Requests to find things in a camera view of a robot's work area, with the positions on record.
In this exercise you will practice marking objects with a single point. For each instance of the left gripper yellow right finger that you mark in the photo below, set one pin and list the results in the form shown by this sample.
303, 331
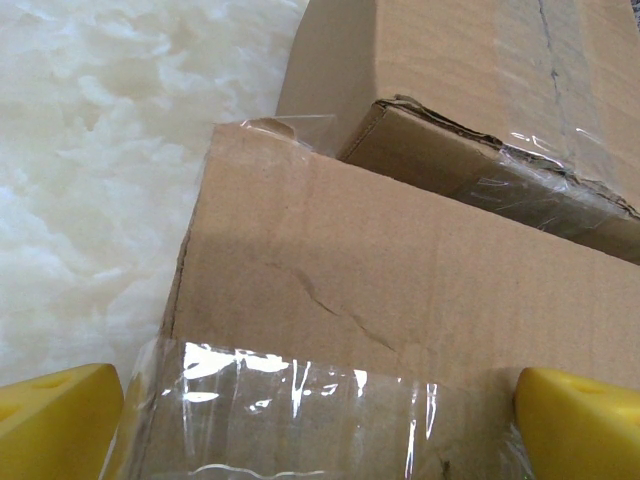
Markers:
585, 435

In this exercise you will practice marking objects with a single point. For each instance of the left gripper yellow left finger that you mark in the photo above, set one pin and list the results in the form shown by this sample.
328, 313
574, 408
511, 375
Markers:
55, 430

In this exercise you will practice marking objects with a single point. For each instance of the taped brown cardboard box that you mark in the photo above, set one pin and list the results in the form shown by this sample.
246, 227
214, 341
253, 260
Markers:
375, 280

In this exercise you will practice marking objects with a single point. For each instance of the brown cardboard box torn tape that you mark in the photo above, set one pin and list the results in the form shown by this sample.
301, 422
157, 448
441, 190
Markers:
450, 65

